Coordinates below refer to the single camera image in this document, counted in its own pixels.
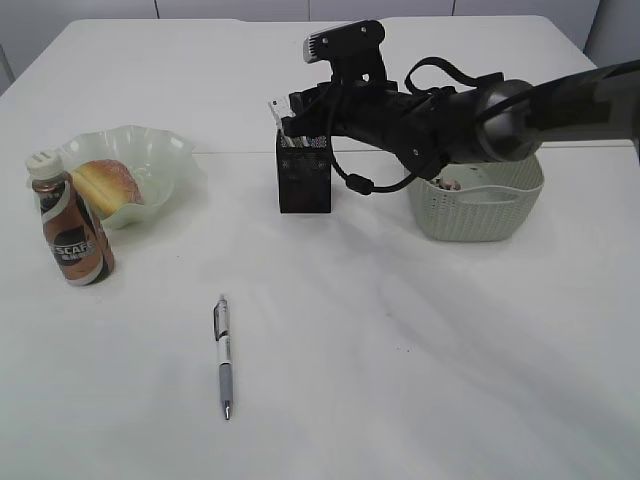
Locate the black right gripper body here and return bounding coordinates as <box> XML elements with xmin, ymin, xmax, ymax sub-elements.
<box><xmin>283</xmin><ymin>81</ymin><xmax>400</xmax><ymax>138</ymax></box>

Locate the clear plastic ruler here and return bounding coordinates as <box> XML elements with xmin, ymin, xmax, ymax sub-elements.
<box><xmin>267</xmin><ymin>96</ymin><xmax>295</xmax><ymax>134</ymax></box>

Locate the white beige-grip pen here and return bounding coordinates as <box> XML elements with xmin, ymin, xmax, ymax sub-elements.
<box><xmin>279</xmin><ymin>129</ymin><xmax>295</xmax><ymax>148</ymax></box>

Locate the golden bread roll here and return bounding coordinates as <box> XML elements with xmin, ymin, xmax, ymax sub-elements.
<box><xmin>71</xmin><ymin>159</ymin><xmax>144</xmax><ymax>218</ymax></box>

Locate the brown coffee bottle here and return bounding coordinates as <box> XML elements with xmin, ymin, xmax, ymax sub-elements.
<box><xmin>25</xmin><ymin>151</ymin><xmax>115</xmax><ymax>286</ymax></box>

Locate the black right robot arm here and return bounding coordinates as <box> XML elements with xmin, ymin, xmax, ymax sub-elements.
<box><xmin>281</xmin><ymin>57</ymin><xmax>639</xmax><ymax>180</ymax></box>

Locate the black mesh pen holder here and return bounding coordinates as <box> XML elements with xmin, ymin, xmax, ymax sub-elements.
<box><xmin>276</xmin><ymin>130</ymin><xmax>332</xmax><ymax>214</ymax></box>

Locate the green plastic woven basket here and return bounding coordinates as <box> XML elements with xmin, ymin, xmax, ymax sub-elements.
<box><xmin>406</xmin><ymin>156</ymin><xmax>545</xmax><ymax>242</ymax></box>

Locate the green wavy glass plate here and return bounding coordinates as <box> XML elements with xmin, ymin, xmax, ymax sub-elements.
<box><xmin>55</xmin><ymin>125</ymin><xmax>201</xmax><ymax>229</ymax></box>

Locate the white grey-grip pen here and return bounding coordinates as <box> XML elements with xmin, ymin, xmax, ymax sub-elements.
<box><xmin>213</xmin><ymin>295</ymin><xmax>234</xmax><ymax>421</ymax></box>

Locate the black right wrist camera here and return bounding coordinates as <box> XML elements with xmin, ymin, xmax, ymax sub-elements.
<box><xmin>302</xmin><ymin>20</ymin><xmax>387</xmax><ymax>85</ymax></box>

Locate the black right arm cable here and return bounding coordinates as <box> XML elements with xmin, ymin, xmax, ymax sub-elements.
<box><xmin>319</xmin><ymin>55</ymin><xmax>506</xmax><ymax>197</ymax></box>

